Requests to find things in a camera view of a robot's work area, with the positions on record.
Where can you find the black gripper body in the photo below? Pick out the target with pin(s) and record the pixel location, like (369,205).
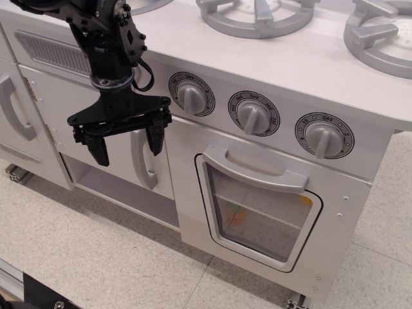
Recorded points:
(117,112)

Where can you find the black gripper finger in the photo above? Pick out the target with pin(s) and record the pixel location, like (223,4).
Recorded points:
(155,137)
(97,147)

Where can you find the white oven door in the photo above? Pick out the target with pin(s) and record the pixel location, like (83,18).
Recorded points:
(295,245)

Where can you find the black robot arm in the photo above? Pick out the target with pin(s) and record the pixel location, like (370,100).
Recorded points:
(107,36)

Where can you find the yellow toy in oven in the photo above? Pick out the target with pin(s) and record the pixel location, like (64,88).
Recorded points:
(235,215)

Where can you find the left grey stove knob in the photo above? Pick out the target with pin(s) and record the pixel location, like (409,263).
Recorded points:
(192,94)

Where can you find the grey stove knob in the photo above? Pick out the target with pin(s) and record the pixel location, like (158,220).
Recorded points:
(325,136)
(192,94)
(253,113)

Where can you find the white cabinet door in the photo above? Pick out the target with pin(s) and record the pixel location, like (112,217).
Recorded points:
(58,99)

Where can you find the white left fridge door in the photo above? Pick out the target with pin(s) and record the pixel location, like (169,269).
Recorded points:
(25,140)

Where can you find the grey vent grille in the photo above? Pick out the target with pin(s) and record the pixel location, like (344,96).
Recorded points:
(54,53)

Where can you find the silver sink rim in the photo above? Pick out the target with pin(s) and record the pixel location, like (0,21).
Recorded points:
(143,6)

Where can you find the middle grey stove knob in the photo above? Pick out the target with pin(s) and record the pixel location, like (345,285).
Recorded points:
(253,113)

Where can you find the white toy kitchen body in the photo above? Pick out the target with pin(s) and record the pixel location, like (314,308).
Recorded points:
(308,71)

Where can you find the middle silver stove burner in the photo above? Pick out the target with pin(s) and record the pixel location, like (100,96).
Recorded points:
(264,25)

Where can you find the silver stove burner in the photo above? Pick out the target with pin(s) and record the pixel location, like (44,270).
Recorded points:
(264,25)
(378,33)

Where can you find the small yellow toy piece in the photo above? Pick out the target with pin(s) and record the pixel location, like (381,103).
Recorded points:
(306,200)

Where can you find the right grey stove knob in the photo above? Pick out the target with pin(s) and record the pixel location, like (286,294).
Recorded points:
(325,136)

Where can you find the right silver stove burner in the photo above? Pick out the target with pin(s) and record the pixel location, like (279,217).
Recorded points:
(378,33)

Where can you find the grey cabinet door handle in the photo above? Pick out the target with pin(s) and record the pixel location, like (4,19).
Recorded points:
(146,178)

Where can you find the left aluminium frame foot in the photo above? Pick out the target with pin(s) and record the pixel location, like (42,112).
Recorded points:
(18,174)

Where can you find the aluminium frame foot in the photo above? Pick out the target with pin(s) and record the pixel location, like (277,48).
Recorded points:
(18,174)
(299,301)

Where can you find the grey oven door handle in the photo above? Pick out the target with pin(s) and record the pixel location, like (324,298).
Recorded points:
(287,182)

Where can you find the grey fridge door handle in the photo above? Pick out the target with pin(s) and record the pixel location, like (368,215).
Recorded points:
(26,131)

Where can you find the aluminium rail bottom left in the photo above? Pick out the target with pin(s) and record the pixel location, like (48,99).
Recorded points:
(12,283)

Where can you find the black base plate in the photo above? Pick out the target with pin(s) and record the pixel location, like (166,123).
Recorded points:
(41,296)

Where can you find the right aluminium frame foot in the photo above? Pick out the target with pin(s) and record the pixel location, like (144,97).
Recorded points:
(299,301)

